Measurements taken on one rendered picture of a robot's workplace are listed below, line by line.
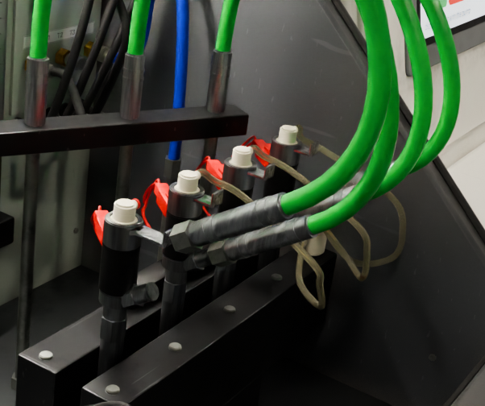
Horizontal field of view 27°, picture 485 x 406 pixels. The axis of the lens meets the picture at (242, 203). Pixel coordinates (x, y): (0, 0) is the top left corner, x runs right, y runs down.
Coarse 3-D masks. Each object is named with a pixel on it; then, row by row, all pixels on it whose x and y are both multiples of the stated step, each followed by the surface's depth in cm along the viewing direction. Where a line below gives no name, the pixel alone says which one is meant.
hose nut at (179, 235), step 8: (176, 224) 70; (184, 224) 70; (176, 232) 69; (184, 232) 69; (176, 240) 69; (184, 240) 69; (176, 248) 70; (184, 248) 69; (192, 248) 69; (200, 248) 70
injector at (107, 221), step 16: (112, 224) 72; (112, 240) 72; (128, 240) 72; (112, 256) 73; (128, 256) 73; (112, 272) 73; (128, 272) 73; (112, 288) 74; (128, 288) 74; (144, 288) 73; (112, 304) 74; (128, 304) 74; (112, 320) 75; (112, 336) 76; (112, 352) 77
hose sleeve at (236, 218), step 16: (240, 208) 66; (256, 208) 65; (272, 208) 64; (192, 224) 69; (208, 224) 68; (224, 224) 67; (240, 224) 66; (256, 224) 66; (272, 224) 65; (192, 240) 69; (208, 240) 68
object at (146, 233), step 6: (144, 228) 73; (150, 228) 73; (132, 234) 72; (138, 234) 72; (144, 234) 72; (150, 234) 72; (156, 234) 72; (162, 234) 72; (150, 240) 71; (156, 240) 71; (162, 240) 71
